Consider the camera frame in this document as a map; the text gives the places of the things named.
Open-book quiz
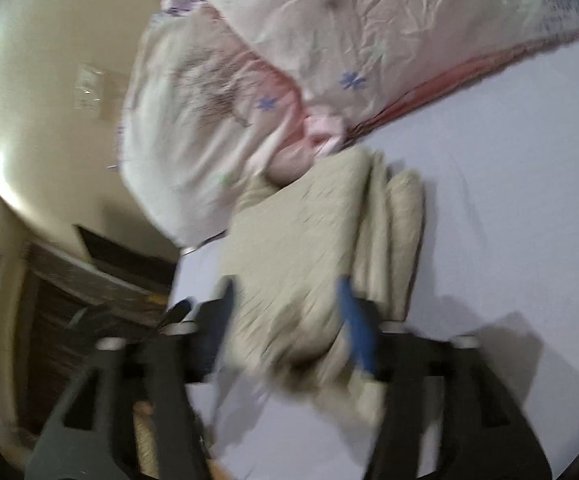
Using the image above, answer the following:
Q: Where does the white bed sheet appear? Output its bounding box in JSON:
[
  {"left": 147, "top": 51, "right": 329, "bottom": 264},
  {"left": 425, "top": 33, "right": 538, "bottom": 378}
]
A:
[{"left": 168, "top": 35, "right": 579, "bottom": 478}]

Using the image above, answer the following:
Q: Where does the pink floral quilt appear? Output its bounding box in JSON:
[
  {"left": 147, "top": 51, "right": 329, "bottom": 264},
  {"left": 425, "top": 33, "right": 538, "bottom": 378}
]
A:
[{"left": 142, "top": 0, "right": 579, "bottom": 136}]

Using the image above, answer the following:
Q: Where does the white floral pillow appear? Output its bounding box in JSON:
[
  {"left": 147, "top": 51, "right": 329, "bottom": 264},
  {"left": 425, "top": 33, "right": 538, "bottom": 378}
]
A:
[{"left": 118, "top": 7, "right": 315, "bottom": 248}]

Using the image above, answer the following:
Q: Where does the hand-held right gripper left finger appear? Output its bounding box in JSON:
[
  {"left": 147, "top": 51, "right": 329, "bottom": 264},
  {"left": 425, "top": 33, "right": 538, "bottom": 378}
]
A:
[{"left": 26, "top": 275, "right": 238, "bottom": 480}]

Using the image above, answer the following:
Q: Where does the beige garment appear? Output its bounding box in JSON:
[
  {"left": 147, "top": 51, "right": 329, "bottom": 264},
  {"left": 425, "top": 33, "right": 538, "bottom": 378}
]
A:
[{"left": 218, "top": 147, "right": 426, "bottom": 423}]

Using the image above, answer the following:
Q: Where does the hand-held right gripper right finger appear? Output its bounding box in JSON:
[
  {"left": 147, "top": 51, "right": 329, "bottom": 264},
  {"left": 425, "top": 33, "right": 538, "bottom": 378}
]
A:
[{"left": 337, "top": 276, "right": 554, "bottom": 480}]

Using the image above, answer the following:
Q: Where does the dark wooden furniture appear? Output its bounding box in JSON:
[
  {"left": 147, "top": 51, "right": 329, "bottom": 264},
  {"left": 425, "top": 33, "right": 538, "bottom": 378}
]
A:
[{"left": 17, "top": 224, "right": 180, "bottom": 436}]

